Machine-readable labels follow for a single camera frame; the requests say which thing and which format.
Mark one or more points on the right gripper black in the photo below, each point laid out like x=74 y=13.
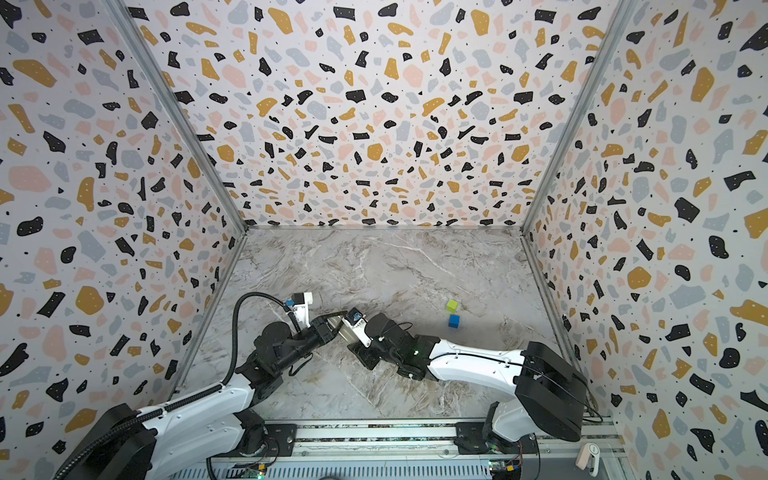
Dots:
x=372 y=333

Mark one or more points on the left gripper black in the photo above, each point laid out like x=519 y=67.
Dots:
x=321 y=331

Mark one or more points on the white remote control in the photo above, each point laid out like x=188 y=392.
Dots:
x=346 y=332

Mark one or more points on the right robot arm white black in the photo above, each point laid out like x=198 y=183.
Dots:
x=548 y=393

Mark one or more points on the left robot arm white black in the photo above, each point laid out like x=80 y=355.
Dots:
x=157 y=442

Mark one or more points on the blue cube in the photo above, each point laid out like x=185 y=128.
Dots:
x=454 y=321

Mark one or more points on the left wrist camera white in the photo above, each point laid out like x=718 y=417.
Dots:
x=300 y=303

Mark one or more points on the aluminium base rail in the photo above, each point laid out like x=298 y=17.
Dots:
x=410 y=449

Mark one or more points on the white handle object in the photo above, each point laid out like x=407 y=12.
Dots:
x=588 y=459

